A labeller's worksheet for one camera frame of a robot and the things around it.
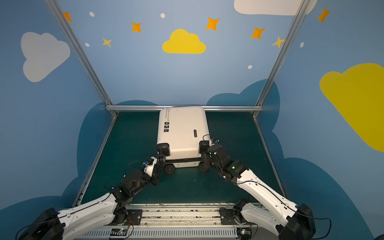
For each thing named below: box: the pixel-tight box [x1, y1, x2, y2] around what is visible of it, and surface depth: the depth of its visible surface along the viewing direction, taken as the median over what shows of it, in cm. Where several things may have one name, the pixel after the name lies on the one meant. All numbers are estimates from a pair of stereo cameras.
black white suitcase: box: [156, 106, 211, 175], surface depth 86 cm
